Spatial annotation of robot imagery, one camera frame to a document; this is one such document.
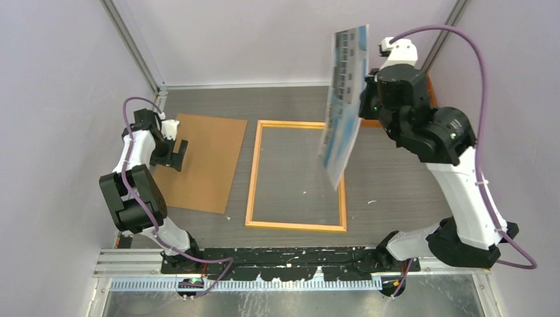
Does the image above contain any building and sky photo print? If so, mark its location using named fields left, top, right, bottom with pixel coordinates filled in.
left=318, top=24, right=369, bottom=189

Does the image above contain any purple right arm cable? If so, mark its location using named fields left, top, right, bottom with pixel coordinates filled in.
left=389, top=24, right=538, bottom=299

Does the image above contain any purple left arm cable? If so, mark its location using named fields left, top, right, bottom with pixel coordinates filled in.
left=122, top=96, right=234, bottom=299

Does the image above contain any aluminium left side rail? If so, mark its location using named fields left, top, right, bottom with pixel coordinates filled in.
left=99, top=96, right=171, bottom=248

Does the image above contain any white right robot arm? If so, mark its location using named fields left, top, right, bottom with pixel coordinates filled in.
left=359, top=64, right=519, bottom=271

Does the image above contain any aluminium rail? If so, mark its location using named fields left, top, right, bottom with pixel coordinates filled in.
left=99, top=96, right=171, bottom=248
left=93, top=249, right=490, bottom=293

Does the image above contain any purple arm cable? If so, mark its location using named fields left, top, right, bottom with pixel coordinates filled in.
left=389, top=24, right=538, bottom=299
left=122, top=96, right=234, bottom=299

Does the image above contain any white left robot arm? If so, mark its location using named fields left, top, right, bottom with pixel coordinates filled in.
left=99, top=109, right=203, bottom=273

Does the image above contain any brown fibreboard backing board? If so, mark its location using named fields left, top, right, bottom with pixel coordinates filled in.
left=153, top=114, right=248, bottom=214

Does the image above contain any aluminium front rail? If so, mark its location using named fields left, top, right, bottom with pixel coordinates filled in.
left=93, top=249, right=490, bottom=293

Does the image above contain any orange compartment tray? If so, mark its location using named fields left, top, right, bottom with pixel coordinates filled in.
left=361, top=75, right=439, bottom=128

